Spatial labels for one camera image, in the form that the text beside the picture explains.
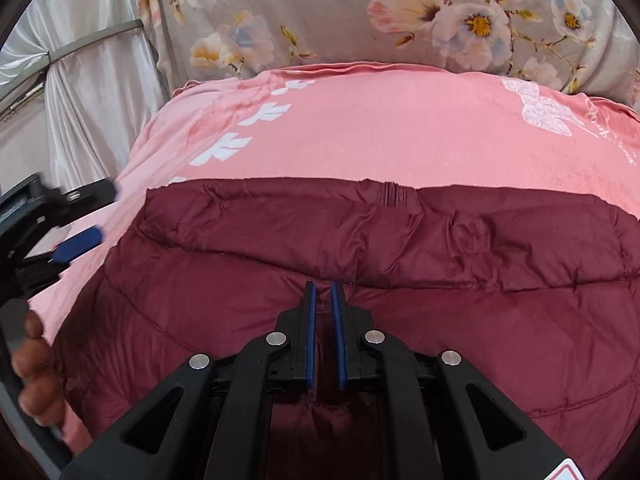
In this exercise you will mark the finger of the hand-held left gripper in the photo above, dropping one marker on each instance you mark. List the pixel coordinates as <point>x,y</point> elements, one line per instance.
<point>80,243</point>
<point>95,192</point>

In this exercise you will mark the grey curtain tie band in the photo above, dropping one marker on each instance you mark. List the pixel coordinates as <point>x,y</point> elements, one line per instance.
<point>100,35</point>

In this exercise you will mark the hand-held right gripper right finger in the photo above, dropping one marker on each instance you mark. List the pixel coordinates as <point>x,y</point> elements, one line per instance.
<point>340,335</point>

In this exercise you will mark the pink printed blanket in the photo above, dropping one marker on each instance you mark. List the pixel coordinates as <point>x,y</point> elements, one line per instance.
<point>375,125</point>

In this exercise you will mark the maroon puffer jacket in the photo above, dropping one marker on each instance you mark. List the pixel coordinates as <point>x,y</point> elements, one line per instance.
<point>475,335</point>

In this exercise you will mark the metal curtain holdback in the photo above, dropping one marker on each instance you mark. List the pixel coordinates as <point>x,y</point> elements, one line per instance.
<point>25,101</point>

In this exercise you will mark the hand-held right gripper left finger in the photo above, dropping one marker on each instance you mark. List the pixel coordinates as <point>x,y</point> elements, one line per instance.
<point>311,335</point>

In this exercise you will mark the grey floral bed cover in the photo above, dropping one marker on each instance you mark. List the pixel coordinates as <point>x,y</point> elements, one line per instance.
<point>325,10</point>

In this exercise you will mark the person's left hand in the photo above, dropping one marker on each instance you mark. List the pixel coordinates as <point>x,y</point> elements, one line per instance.
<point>37,390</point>

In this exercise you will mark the white satin curtain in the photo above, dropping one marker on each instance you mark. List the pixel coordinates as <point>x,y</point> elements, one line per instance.
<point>90,100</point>

